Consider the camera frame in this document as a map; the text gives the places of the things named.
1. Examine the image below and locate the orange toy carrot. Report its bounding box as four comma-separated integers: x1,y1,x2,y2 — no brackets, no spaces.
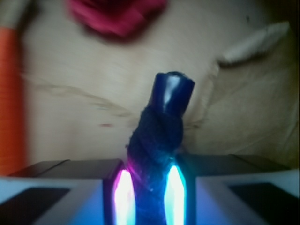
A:
0,26,27,176

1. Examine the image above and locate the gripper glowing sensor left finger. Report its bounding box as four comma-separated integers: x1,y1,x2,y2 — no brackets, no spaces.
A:
0,159,135,225

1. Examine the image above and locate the crumpled red paper ball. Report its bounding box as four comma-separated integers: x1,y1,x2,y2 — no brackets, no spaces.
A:
67,0,168,39

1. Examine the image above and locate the dark blue twisted rope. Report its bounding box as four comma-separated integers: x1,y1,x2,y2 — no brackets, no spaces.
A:
126,71,196,225

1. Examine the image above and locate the brown paper bag tray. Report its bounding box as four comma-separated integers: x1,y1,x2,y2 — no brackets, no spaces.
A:
0,0,300,176

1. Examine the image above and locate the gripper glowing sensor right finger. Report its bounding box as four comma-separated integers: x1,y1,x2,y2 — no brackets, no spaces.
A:
165,154,300,225

